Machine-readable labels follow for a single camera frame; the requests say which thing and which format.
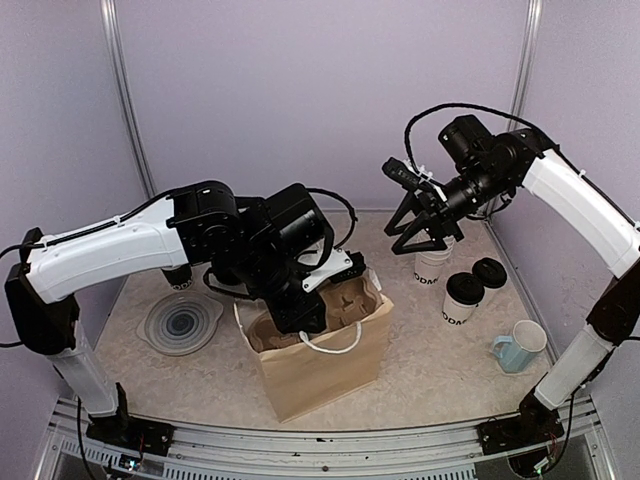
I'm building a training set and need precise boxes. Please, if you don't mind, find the light blue mug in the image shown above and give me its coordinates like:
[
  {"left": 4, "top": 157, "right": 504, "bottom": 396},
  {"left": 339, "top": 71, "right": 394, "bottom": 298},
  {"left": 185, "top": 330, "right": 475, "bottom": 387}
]
[{"left": 491, "top": 320, "right": 547, "bottom": 374}]

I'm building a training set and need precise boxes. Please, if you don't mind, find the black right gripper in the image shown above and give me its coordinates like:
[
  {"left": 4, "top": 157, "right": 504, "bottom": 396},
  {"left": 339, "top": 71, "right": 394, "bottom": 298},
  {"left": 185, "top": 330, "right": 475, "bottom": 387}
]
[{"left": 387, "top": 160, "right": 513, "bottom": 252}]

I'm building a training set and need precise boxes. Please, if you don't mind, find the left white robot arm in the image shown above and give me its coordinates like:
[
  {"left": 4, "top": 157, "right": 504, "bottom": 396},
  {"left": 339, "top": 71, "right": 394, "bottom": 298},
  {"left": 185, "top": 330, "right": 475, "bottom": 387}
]
[{"left": 4, "top": 181, "right": 334, "bottom": 445}]

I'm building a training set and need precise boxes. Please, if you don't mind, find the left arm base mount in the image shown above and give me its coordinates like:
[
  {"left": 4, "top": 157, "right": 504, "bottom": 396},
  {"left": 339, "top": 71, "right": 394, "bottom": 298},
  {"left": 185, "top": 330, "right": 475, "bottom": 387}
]
[{"left": 86, "top": 382, "right": 175, "bottom": 457}]

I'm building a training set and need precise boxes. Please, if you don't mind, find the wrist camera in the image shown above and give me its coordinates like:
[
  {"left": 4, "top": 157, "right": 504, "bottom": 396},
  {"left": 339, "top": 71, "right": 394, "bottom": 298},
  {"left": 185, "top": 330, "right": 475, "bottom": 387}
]
[
  {"left": 382, "top": 157, "right": 447, "bottom": 201},
  {"left": 302, "top": 249, "right": 366, "bottom": 293}
]

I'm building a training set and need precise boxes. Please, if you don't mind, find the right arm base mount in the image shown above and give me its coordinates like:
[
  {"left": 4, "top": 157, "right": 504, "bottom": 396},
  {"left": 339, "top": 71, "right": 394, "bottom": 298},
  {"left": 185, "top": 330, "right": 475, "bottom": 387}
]
[{"left": 476, "top": 389, "right": 565, "bottom": 455}]

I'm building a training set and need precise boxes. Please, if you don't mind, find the left aluminium corner post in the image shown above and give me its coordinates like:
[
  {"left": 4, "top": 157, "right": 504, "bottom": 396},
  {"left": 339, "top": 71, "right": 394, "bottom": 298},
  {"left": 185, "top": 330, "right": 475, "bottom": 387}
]
[{"left": 100, "top": 0, "right": 157, "bottom": 198}]

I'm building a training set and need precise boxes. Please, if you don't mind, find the brown cardboard cup carrier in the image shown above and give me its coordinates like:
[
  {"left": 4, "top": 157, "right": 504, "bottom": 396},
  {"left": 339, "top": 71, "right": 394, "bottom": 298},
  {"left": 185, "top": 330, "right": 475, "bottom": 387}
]
[{"left": 246, "top": 275, "right": 383, "bottom": 353}]

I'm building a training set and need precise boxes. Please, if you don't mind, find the black cup holding straws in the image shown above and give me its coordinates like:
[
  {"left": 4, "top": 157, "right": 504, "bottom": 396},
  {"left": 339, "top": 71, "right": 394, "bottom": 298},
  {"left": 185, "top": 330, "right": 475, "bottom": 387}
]
[{"left": 161, "top": 265, "right": 193, "bottom": 291}]

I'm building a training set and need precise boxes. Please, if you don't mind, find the aluminium front frame rail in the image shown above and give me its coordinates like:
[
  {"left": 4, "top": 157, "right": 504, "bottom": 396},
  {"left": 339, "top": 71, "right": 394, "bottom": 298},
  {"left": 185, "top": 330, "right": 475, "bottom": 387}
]
[{"left": 29, "top": 394, "right": 616, "bottom": 480}]

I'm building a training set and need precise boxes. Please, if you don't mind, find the stack of white paper cups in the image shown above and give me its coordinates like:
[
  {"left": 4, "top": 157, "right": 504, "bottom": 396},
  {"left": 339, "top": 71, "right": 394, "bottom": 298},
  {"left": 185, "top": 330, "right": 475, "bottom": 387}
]
[{"left": 414, "top": 240, "right": 455, "bottom": 286}]

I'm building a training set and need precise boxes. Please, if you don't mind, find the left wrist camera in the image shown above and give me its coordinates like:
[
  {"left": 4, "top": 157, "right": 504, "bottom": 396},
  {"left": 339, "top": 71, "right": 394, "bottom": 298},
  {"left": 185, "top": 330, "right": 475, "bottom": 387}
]
[{"left": 302, "top": 249, "right": 366, "bottom": 293}]

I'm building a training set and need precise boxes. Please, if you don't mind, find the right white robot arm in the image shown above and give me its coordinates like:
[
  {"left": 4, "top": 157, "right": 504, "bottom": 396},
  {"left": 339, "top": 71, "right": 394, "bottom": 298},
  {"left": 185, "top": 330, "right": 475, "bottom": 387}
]
[{"left": 382, "top": 115, "right": 639, "bottom": 444}]

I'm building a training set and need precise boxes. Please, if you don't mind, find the white paper coffee cup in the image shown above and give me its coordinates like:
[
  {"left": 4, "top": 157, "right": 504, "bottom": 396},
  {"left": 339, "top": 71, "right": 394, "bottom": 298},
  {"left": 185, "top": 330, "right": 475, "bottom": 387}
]
[
  {"left": 471, "top": 258, "right": 507, "bottom": 290},
  {"left": 441, "top": 294, "right": 479, "bottom": 326}
]

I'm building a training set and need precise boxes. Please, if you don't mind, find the brown paper takeout bag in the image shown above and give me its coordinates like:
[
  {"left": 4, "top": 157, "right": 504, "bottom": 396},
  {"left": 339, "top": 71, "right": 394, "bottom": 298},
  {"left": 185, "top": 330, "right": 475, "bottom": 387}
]
[{"left": 233, "top": 268, "right": 394, "bottom": 423}]

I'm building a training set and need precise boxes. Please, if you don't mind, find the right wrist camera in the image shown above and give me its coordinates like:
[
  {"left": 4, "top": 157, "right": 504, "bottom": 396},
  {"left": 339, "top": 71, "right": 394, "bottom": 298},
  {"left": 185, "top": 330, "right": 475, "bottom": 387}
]
[{"left": 382, "top": 157, "right": 447, "bottom": 201}]

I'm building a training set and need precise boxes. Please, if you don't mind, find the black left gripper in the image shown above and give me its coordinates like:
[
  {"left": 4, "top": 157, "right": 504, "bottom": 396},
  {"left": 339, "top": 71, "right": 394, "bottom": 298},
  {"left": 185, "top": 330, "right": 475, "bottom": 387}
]
[{"left": 231, "top": 240, "right": 327, "bottom": 336}]

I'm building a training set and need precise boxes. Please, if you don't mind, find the right aluminium corner post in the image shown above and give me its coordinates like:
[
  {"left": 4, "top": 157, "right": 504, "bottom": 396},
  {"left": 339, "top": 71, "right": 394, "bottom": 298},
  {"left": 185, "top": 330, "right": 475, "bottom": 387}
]
[{"left": 509, "top": 0, "right": 544, "bottom": 118}]

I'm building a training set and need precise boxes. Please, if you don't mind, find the aluminium corner post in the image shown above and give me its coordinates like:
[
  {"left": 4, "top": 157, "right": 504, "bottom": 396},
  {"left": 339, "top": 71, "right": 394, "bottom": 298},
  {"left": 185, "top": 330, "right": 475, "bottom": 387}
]
[
  {"left": 100, "top": 0, "right": 157, "bottom": 198},
  {"left": 509, "top": 0, "right": 544, "bottom": 118}
]

